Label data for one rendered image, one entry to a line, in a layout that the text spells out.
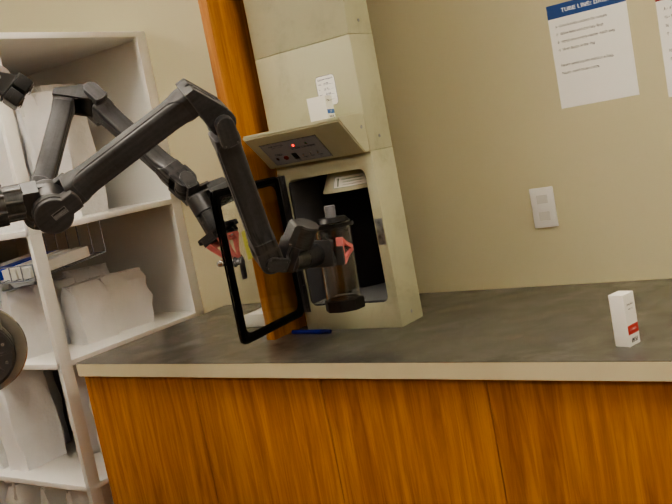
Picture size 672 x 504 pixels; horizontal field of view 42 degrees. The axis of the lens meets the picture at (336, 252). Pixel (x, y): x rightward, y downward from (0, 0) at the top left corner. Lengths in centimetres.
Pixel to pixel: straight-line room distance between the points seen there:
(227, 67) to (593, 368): 128
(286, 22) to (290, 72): 13
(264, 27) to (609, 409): 133
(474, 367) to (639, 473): 38
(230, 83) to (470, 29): 70
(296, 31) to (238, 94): 25
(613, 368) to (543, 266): 85
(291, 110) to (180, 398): 86
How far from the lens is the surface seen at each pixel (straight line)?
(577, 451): 188
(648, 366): 173
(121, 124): 245
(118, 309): 327
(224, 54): 243
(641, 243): 245
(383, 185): 227
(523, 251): 257
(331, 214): 219
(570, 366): 178
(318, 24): 231
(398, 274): 229
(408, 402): 202
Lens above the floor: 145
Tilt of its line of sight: 7 degrees down
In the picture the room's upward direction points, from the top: 11 degrees counter-clockwise
